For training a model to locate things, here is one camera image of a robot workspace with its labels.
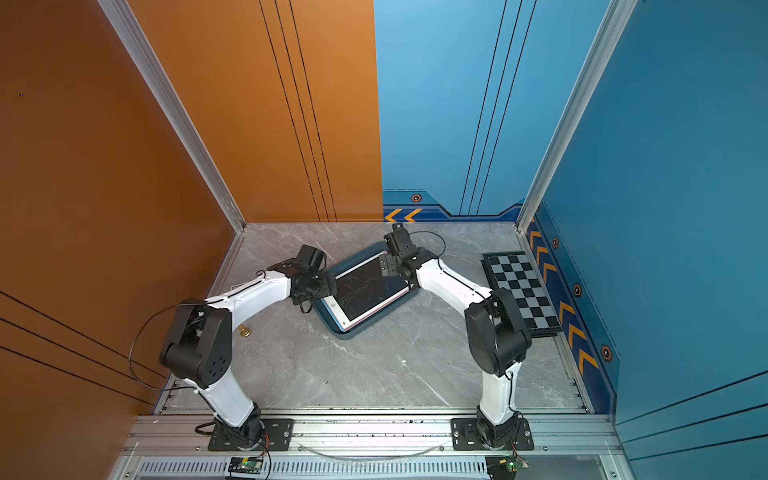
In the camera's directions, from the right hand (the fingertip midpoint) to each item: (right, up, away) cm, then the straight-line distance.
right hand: (402, 257), depth 95 cm
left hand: (-24, -9, +1) cm, 26 cm away
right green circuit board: (+24, -50, -24) cm, 60 cm away
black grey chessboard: (+40, -5, +8) cm, 41 cm away
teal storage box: (-23, -19, -7) cm, 31 cm away
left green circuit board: (-38, -50, -23) cm, 67 cm away
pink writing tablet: (-13, -11, +3) cm, 17 cm away
